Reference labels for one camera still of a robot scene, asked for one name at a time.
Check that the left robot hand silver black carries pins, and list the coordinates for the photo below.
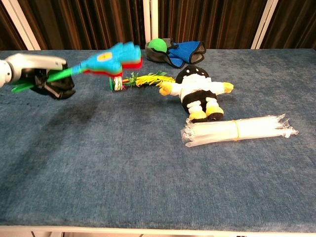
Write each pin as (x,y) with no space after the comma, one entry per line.
(37,63)

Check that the dark brown curtain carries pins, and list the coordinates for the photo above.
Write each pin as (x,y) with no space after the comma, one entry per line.
(86,22)

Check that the yellow feather shuttlecock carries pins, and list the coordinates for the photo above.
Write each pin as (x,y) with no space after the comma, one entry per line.
(148,80)

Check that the green ball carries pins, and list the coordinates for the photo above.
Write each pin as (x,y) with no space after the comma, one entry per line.
(157,45)

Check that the blue grey catch pad cloth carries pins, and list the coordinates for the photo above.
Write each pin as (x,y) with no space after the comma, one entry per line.
(184,53)

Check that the blue carpet table mat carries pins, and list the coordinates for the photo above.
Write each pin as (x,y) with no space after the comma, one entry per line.
(148,172)

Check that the black white plush doll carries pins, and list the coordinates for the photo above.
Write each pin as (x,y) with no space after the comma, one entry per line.
(197,89)

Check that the bundle of clear plastic straws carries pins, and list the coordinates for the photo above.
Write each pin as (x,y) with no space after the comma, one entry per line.
(234,132)

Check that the white frame post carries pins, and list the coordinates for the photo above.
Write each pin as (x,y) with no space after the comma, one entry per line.
(266,24)
(23,24)
(150,22)

